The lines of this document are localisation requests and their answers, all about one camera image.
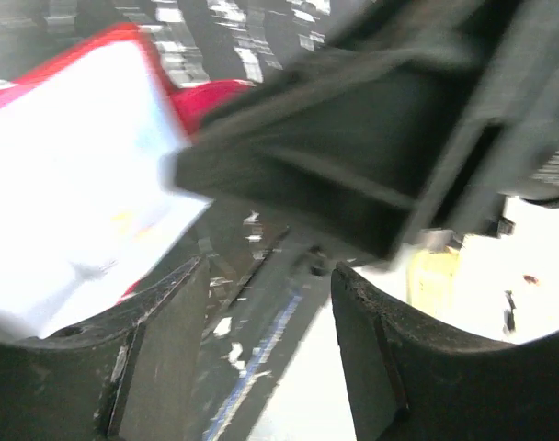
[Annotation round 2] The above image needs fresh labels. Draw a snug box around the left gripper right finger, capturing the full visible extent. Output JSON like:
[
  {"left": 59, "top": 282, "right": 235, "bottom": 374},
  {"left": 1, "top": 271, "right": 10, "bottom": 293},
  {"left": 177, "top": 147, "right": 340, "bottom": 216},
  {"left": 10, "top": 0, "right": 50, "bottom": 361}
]
[{"left": 331, "top": 264, "right": 559, "bottom": 440}]

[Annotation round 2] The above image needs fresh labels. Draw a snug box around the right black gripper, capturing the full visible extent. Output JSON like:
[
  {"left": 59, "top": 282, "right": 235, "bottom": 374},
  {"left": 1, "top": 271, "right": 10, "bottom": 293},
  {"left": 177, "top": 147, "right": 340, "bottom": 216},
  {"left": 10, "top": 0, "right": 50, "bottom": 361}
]
[{"left": 398, "top": 1, "right": 559, "bottom": 230}]

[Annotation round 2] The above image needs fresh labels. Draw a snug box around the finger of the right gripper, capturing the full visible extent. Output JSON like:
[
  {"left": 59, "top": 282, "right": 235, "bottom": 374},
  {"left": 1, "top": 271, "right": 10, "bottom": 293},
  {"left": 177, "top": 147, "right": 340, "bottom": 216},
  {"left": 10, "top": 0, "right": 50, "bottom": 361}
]
[{"left": 174, "top": 45, "right": 482, "bottom": 260}]

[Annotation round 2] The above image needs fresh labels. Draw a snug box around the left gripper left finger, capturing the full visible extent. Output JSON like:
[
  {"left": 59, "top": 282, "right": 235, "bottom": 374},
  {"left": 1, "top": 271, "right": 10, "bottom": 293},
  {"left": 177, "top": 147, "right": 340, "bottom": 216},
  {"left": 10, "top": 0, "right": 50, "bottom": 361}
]
[{"left": 0, "top": 257, "right": 210, "bottom": 440}]

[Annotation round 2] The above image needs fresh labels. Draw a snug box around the red leather card holder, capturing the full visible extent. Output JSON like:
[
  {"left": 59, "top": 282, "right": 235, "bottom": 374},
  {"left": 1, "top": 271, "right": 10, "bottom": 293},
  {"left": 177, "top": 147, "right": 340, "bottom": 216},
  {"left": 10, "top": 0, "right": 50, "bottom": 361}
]
[{"left": 0, "top": 24, "right": 249, "bottom": 342}]

